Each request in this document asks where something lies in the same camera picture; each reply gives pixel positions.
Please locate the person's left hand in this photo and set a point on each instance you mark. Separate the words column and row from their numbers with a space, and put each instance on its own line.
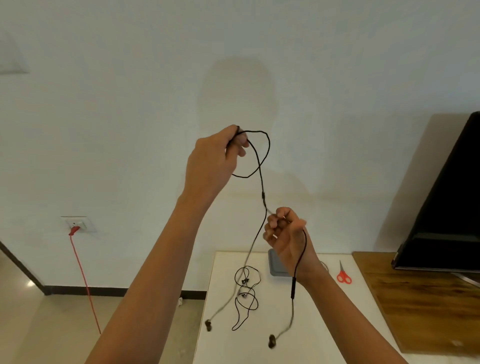
column 210, row 168

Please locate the person's right hand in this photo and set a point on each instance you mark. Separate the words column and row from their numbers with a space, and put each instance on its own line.
column 290, row 243

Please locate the grey lidded container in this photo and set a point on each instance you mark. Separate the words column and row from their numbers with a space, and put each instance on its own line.
column 273, row 267

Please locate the clear tape roll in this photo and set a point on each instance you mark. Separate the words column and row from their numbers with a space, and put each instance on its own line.
column 325, row 267

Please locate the person's left forearm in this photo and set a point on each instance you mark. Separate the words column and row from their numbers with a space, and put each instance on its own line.
column 150, row 288

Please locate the person's right forearm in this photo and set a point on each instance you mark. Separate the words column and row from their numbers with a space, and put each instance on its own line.
column 348, row 326

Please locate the red scissors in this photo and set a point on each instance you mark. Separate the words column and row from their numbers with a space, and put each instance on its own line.
column 341, row 270

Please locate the white scrap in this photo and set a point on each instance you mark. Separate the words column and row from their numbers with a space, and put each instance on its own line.
column 180, row 302

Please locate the wooden board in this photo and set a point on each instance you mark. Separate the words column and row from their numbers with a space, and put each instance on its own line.
column 423, row 311

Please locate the black television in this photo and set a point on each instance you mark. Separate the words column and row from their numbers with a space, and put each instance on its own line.
column 446, row 210

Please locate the silver television stand leg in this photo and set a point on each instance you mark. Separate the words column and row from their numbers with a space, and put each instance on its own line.
column 468, row 280

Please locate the white wall socket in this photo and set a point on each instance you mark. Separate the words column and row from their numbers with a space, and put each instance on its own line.
column 88, row 224

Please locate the white wall switch panel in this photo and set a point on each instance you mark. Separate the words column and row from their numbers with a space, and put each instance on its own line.
column 11, row 58

